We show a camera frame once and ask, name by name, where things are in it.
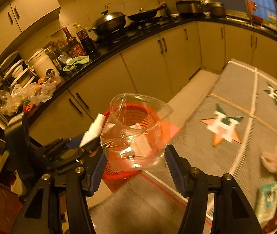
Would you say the clear plastic container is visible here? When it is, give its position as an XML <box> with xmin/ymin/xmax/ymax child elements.
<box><xmin>99</xmin><ymin>93</ymin><xmax>175</xmax><ymax>172</ymax></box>

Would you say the black kitchen countertop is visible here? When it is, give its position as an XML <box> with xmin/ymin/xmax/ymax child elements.
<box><xmin>27</xmin><ymin>17</ymin><xmax>277</xmax><ymax>125</ymax></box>

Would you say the green white snack packet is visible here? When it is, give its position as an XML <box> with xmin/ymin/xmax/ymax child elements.
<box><xmin>255</xmin><ymin>181</ymin><xmax>277</xmax><ymax>229</ymax></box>

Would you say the orange plastic mesh basket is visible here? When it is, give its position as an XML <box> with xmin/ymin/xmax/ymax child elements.
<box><xmin>101</xmin><ymin>102</ymin><xmax>176</xmax><ymax>181</ymax></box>

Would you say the green dish cloth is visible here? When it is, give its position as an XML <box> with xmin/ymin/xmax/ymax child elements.
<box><xmin>63</xmin><ymin>56</ymin><xmax>90</xmax><ymax>72</ymax></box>

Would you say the white rice cooker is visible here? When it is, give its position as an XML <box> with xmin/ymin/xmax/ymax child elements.
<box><xmin>26</xmin><ymin>48</ymin><xmax>60</xmax><ymax>78</ymax></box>

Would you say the grey patterned table cloth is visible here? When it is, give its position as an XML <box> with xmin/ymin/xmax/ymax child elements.
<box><xmin>90</xmin><ymin>61</ymin><xmax>277</xmax><ymax>233</ymax></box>

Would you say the dark sauce bottle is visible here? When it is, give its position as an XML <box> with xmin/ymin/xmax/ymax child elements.
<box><xmin>73</xmin><ymin>23</ymin><xmax>96</xmax><ymax>55</ymax></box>

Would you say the covered steel wok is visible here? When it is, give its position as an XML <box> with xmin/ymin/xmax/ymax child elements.
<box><xmin>88</xmin><ymin>3</ymin><xmax>126</xmax><ymax>36</ymax></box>

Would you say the black frying pan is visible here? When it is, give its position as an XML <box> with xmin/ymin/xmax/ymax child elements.
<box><xmin>127</xmin><ymin>2</ymin><xmax>167</xmax><ymax>22</ymax></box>

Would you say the steel pot on counter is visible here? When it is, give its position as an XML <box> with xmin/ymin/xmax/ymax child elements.
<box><xmin>208</xmin><ymin>2</ymin><xmax>226</xmax><ymax>18</ymax></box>

